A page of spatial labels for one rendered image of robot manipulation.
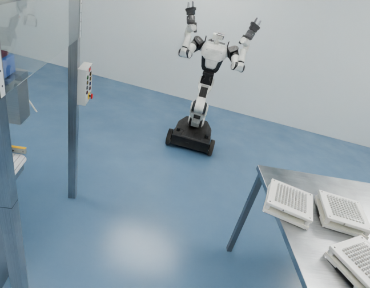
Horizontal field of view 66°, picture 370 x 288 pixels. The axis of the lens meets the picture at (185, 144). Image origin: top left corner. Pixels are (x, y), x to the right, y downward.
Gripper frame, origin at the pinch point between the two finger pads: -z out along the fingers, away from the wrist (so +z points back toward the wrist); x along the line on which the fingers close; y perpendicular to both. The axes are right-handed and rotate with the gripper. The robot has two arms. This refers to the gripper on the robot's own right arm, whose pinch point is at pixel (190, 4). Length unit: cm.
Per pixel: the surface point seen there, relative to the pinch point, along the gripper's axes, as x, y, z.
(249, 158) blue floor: 34, -77, 173
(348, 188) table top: 161, 44, 152
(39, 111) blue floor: -175, 82, 109
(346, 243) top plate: 171, 110, 157
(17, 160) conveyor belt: 36, 198, 117
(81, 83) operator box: 11, 141, 79
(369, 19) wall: 135, -230, -4
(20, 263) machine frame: 44, 205, 166
